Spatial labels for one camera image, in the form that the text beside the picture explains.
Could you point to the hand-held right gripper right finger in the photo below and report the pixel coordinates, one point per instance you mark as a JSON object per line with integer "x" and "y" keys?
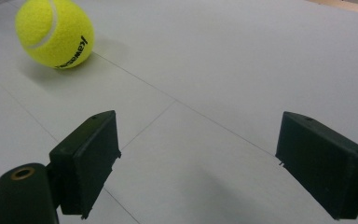
{"x": 326, "y": 168}

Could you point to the wooden table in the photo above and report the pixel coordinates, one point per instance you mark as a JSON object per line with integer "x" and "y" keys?
{"x": 354, "y": 5}

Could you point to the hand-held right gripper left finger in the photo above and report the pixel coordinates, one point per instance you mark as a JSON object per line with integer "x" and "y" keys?
{"x": 84, "y": 161}

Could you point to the yellow tennis ball black print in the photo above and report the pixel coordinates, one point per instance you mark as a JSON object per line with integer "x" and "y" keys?
{"x": 52, "y": 34}

